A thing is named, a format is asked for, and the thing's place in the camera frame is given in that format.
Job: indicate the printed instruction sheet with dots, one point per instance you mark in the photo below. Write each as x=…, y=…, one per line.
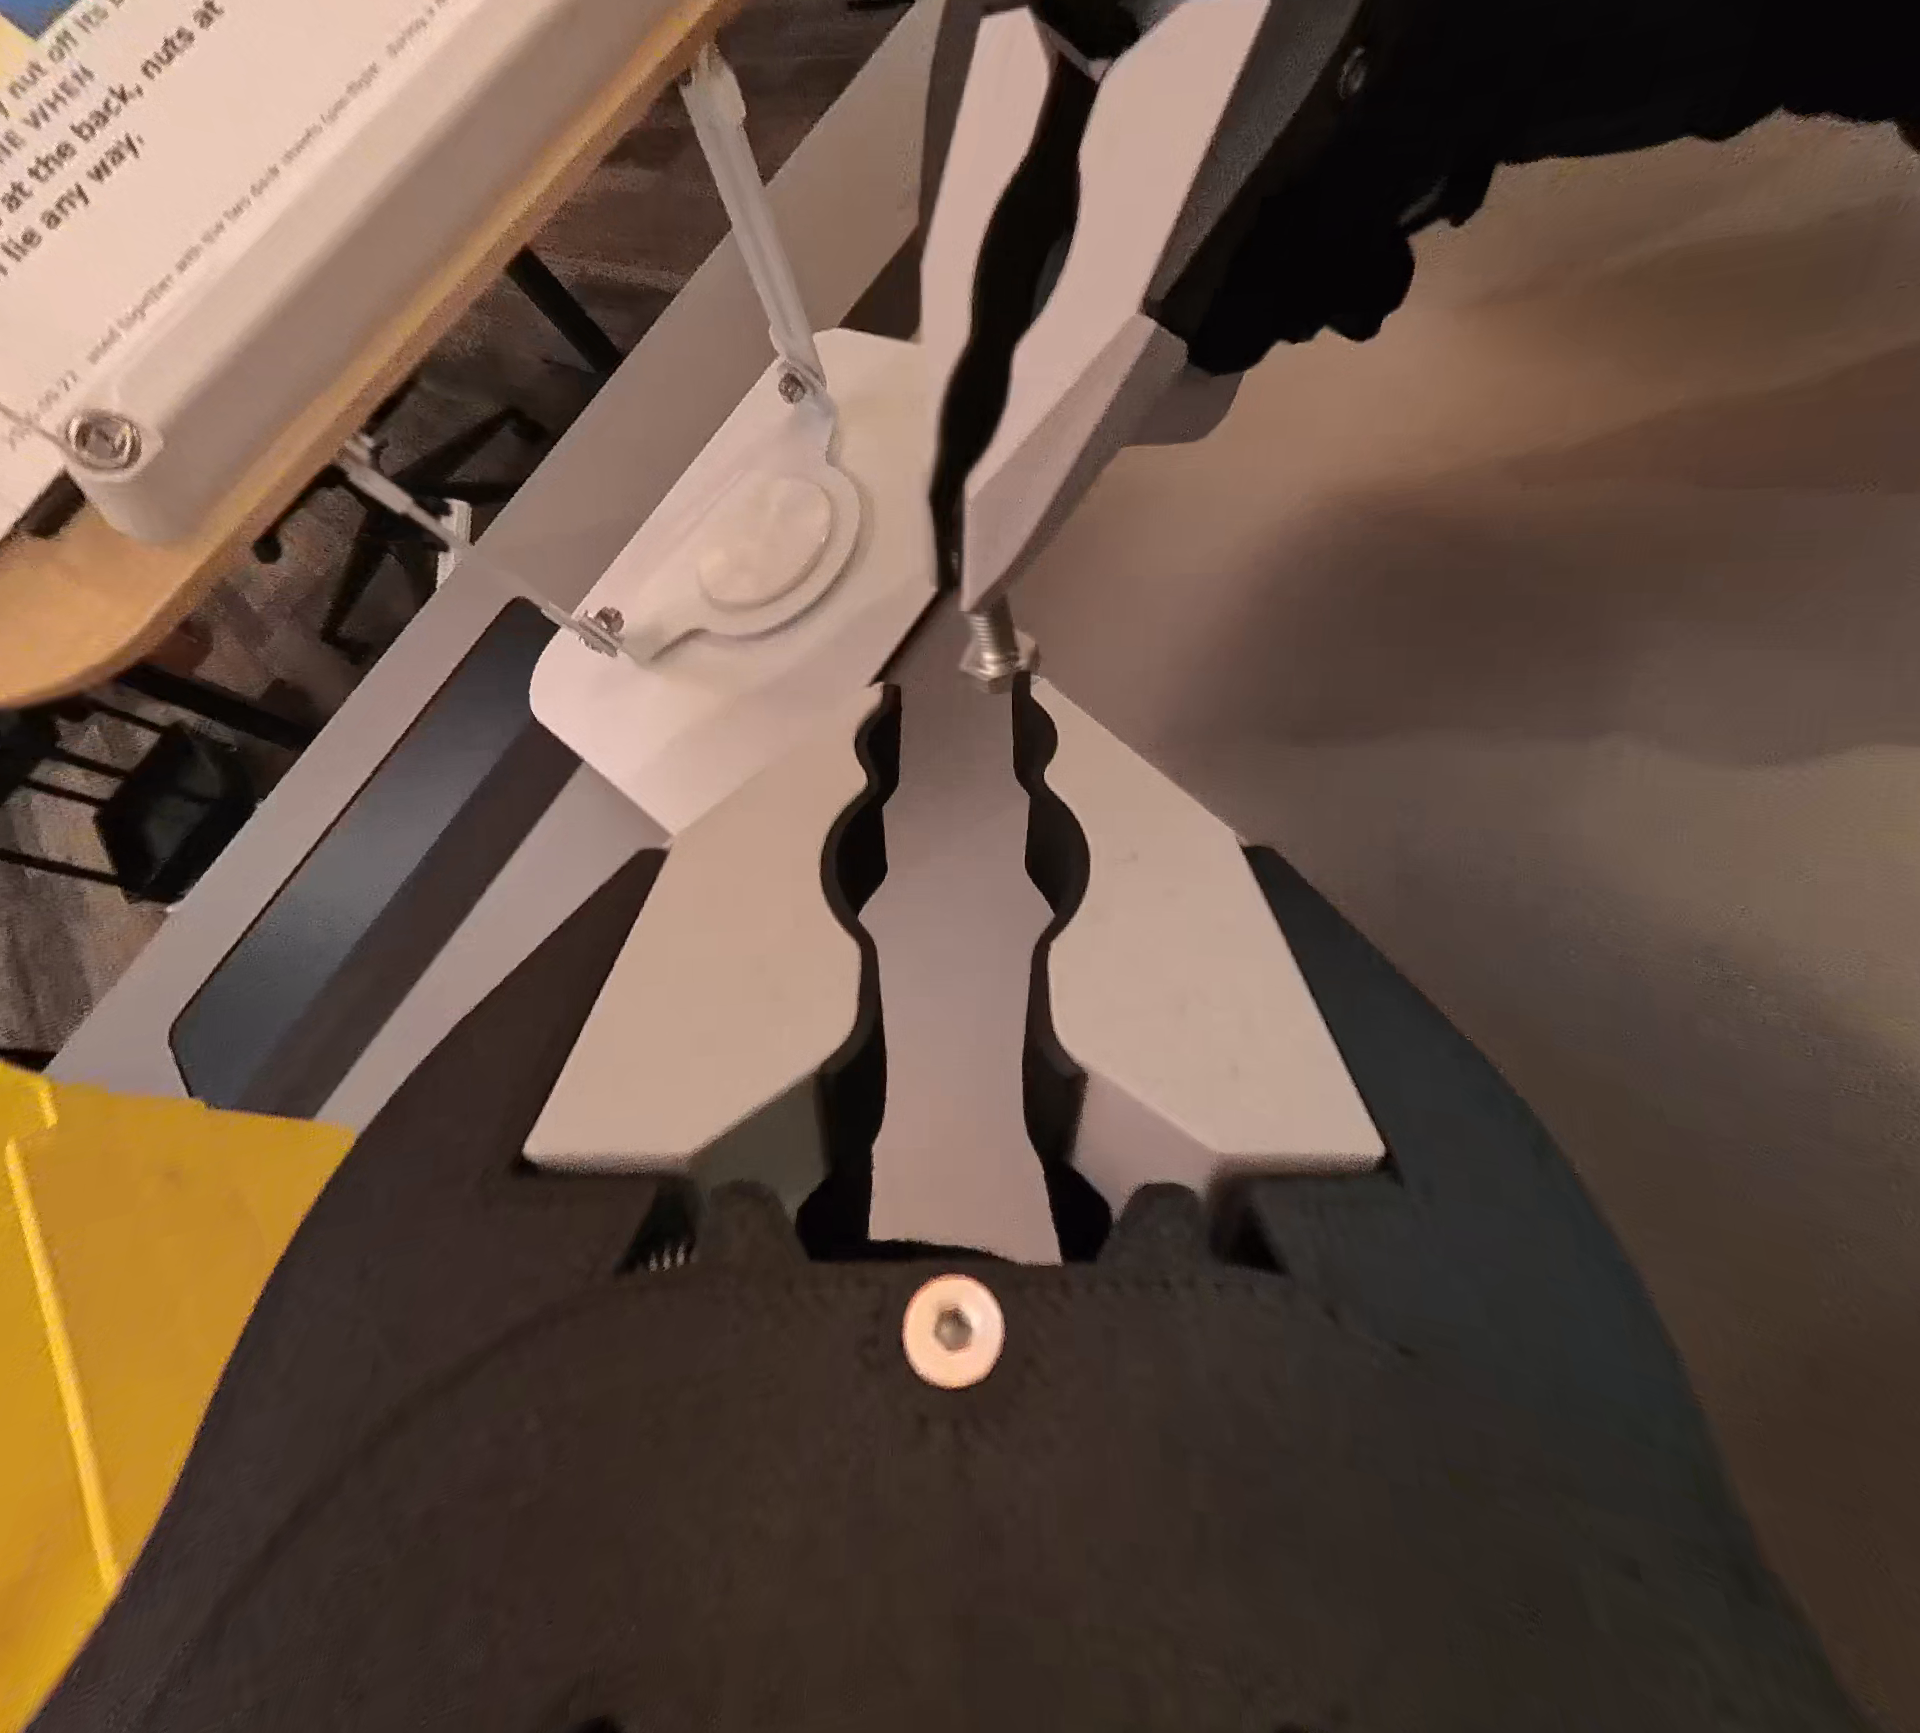
x=227, y=114

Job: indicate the white stand with wooden board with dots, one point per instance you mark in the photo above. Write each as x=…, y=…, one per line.
x=707, y=711

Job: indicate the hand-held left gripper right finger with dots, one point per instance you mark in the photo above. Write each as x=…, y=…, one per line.
x=1200, y=1001

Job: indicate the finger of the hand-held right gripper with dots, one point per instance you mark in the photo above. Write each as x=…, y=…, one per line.
x=1155, y=191
x=974, y=145

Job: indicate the silver hex nut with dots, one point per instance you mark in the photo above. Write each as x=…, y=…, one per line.
x=998, y=663

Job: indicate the yellow plastic bin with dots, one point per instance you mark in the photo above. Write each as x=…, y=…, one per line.
x=121, y=1315

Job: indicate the person's right hand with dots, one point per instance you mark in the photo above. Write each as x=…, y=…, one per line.
x=1306, y=278

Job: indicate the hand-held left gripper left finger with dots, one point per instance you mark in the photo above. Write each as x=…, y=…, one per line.
x=707, y=1001

